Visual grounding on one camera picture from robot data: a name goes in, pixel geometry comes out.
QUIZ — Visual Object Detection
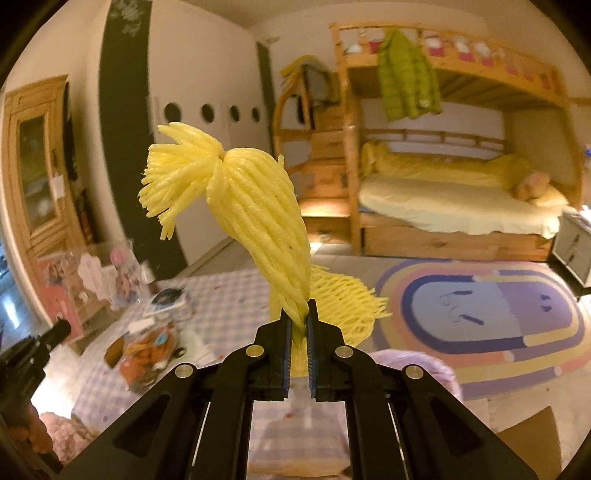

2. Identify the yellow pillow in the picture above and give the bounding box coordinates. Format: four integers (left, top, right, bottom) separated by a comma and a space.
531, 185, 570, 209

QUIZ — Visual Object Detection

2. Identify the green down jacket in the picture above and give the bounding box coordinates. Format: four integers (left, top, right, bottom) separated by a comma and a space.
376, 28, 444, 123

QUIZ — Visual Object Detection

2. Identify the orange snack bag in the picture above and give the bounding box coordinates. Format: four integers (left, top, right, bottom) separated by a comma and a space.
104, 323, 185, 393

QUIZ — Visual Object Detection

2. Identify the person's left hand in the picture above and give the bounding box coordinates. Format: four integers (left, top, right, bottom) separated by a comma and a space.
18, 406, 54, 462

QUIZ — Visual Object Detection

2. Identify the pale yellow mattress sheet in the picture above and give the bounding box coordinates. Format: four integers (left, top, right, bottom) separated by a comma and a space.
358, 173, 575, 238

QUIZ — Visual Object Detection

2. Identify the person's left forearm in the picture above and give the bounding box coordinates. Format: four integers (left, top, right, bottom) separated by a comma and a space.
39, 410, 100, 464

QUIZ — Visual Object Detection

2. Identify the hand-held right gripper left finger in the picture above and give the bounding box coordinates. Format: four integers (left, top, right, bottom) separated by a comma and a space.
60, 309, 296, 480

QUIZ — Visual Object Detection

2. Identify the black chalkboard wall panel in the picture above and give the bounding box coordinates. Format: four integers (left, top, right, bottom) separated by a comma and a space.
99, 0, 185, 268

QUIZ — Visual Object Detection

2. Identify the grey and yellow clothing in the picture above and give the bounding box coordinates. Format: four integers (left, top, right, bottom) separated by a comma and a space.
281, 55, 334, 106

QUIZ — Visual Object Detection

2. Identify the clear photo card stand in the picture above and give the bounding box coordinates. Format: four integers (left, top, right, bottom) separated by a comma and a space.
108, 240, 143, 309

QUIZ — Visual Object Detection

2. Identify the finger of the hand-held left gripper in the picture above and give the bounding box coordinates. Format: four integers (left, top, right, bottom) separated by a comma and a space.
34, 319, 72, 348

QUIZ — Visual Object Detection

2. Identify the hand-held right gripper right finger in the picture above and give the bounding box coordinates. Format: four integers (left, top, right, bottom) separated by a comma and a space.
305, 299, 539, 480

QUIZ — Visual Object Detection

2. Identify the yellow duvet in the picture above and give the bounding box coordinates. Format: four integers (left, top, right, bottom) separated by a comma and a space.
360, 141, 532, 190

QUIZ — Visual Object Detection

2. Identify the oval pastel striped rug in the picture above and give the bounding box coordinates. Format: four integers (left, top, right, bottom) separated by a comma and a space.
374, 258, 591, 402

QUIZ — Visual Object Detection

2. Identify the wooden glass-door cabinet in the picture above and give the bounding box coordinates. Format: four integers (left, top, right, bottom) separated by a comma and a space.
0, 74, 100, 261

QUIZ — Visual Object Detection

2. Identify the white two-drawer nightstand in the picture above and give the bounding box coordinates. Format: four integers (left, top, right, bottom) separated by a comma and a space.
551, 208, 591, 287

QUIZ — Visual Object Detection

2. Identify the beige plush toy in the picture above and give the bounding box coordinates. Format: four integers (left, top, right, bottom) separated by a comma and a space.
515, 171, 552, 201

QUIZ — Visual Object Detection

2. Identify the wooden bunk bed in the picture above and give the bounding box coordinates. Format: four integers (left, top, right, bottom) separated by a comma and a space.
329, 21, 583, 264

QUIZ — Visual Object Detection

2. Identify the yellow foam net sleeve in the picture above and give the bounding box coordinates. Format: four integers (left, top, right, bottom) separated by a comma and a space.
137, 122, 311, 333
270, 263, 394, 377

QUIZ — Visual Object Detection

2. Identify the wooden stair drawer unit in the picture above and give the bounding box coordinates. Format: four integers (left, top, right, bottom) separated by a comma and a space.
272, 83, 365, 245

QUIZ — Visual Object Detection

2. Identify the white wardrobe with round holes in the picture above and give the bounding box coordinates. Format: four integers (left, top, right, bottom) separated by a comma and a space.
148, 0, 280, 278

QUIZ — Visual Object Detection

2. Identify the dark hanging cloth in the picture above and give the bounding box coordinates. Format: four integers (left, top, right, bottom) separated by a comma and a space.
62, 83, 78, 182

